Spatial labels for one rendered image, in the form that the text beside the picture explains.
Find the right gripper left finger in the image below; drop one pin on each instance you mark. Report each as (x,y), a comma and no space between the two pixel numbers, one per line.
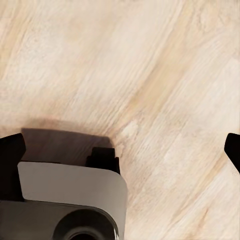
(12,149)

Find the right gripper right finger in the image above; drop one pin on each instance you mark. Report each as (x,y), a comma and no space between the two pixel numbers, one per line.
(232,149)

